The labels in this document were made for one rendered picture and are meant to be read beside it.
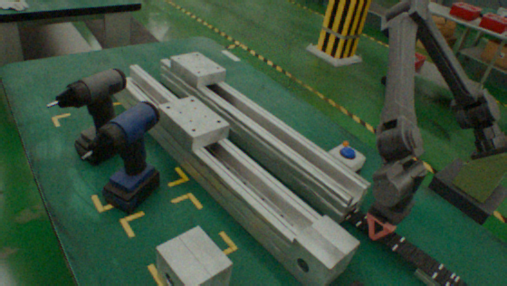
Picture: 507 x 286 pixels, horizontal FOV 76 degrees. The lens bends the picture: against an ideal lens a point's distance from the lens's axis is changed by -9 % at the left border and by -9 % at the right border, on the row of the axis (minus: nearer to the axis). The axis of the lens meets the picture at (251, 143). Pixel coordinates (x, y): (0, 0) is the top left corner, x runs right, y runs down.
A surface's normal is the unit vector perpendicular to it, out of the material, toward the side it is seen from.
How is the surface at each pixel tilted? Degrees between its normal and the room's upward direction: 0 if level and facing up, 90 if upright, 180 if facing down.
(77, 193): 0
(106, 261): 0
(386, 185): 90
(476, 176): 90
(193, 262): 0
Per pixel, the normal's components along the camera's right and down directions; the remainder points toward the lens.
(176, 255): 0.16, -0.80
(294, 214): -0.73, 0.30
